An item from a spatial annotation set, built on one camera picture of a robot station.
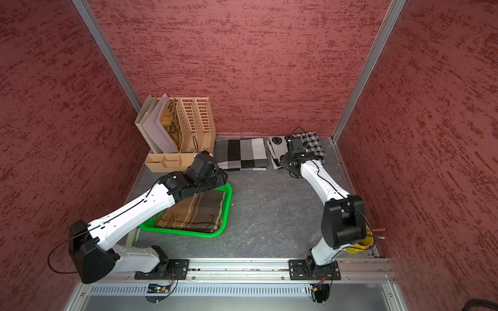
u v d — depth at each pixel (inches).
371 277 28.8
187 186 20.9
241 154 43.3
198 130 46.9
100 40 31.0
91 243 15.5
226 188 34.5
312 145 42.2
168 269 26.9
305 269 28.6
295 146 27.4
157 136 36.3
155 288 28.2
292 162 25.2
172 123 40.2
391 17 28.6
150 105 36.3
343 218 18.3
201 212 33.5
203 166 22.0
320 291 27.8
